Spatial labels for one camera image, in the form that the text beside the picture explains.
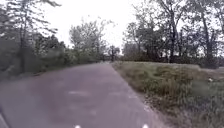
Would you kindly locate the grass verge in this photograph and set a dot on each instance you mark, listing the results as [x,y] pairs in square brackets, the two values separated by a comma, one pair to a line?
[180,86]

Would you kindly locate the row of trees and bushes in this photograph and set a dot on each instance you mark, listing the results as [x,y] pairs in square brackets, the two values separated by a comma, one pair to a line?
[40,50]

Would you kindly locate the grey asphalt path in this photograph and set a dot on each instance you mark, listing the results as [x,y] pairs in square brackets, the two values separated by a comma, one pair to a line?
[88,93]

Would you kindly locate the group of tall trees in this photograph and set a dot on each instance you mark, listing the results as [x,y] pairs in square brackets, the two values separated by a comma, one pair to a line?
[173,36]

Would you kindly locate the robot's own part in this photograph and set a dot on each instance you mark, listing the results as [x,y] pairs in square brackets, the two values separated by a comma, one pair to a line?
[77,126]
[145,126]

